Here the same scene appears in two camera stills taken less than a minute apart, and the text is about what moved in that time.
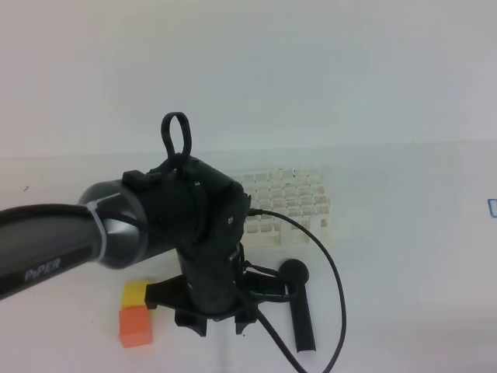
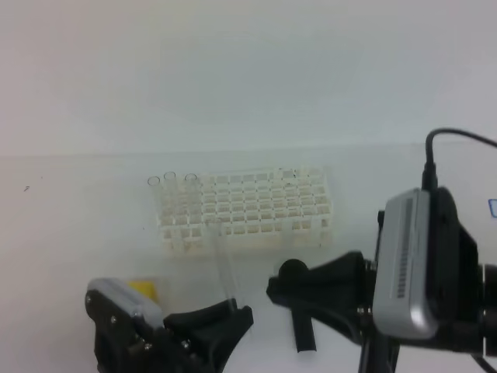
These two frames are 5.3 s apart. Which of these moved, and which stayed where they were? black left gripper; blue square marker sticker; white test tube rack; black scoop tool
Moved: black left gripper
Stayed: black scoop tool; white test tube rack; blue square marker sticker
